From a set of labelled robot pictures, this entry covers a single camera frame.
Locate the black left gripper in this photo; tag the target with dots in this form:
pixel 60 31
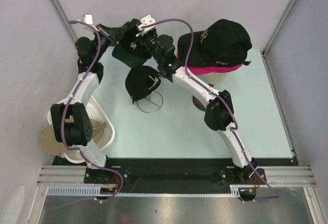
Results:
pixel 112 35

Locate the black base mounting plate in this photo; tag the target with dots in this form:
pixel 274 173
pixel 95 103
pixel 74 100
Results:
pixel 175 173

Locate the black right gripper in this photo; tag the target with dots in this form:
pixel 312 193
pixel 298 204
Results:
pixel 142 38

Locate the left aluminium frame post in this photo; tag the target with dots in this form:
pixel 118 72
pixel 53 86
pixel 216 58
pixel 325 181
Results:
pixel 63 19

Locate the magenta mesh cap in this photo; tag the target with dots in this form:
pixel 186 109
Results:
pixel 195 58

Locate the black cap with gold lettering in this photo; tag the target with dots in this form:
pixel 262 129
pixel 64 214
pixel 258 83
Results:
pixel 141 81

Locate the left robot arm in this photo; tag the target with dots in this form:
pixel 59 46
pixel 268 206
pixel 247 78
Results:
pixel 71 124

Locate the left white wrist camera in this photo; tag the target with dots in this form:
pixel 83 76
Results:
pixel 88 19

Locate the white slotted cable duct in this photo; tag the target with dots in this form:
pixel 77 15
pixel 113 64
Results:
pixel 229 191

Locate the beige cap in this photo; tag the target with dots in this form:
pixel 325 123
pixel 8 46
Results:
pixel 52 147

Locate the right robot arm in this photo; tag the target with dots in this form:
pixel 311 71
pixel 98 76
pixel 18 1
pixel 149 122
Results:
pixel 219 114

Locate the green brim black cap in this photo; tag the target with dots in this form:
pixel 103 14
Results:
pixel 129 50

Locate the wooden mannequin head stand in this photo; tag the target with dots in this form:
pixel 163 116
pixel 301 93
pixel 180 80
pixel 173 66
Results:
pixel 211 79

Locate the gold wire hat stand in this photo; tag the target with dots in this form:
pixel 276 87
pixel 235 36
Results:
pixel 151 103

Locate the right aluminium frame post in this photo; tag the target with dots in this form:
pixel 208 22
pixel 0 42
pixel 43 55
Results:
pixel 282 20

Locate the aluminium frame post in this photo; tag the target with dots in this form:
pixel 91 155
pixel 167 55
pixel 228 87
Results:
pixel 63 19
pixel 282 20

